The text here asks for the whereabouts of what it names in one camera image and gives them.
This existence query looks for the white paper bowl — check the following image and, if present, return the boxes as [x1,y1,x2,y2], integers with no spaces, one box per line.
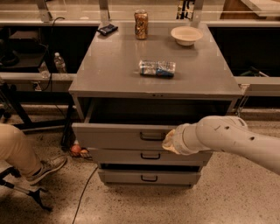
[171,26,203,46]

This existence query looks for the grey middle drawer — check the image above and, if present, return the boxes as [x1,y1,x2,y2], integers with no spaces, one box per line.
[89,149,213,166]

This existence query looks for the grey top drawer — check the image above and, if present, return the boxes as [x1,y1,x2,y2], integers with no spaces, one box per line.
[71,97,179,151]

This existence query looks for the red apple on floor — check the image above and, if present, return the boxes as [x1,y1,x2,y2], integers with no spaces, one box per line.
[71,144,81,156]

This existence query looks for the upright plastic water bottle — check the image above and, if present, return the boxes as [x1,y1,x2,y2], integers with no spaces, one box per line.
[53,52,67,74]

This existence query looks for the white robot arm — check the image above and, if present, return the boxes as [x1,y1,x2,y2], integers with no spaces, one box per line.
[162,115,280,174]

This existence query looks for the person leg beige trousers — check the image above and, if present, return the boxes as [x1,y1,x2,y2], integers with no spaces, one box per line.
[0,123,42,177]

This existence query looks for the gold soda can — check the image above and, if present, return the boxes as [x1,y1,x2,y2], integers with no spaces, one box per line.
[134,10,148,40]

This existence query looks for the grey sneaker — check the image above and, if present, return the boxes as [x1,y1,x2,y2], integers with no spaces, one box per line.
[26,156,67,186]

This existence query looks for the black hanging cable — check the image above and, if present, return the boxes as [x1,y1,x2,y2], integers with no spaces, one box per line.
[39,16,67,92]

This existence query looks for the grey drawer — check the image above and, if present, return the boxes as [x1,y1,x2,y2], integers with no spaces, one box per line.
[98,169,200,186]
[89,149,213,166]
[71,97,179,151]

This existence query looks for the black snack packet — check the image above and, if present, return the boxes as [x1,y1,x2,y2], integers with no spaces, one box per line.
[97,24,118,36]

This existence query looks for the grey bottom drawer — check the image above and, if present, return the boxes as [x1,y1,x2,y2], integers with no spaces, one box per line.
[98,169,200,186]

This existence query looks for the black chair base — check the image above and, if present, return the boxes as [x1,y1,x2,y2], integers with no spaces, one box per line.
[0,167,53,212]

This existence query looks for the grey metal drawer cabinet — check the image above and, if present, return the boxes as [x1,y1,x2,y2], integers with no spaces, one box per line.
[68,20,243,189]

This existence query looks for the crushed plastic water bottle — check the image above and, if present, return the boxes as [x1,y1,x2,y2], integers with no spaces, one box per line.
[139,60,176,78]

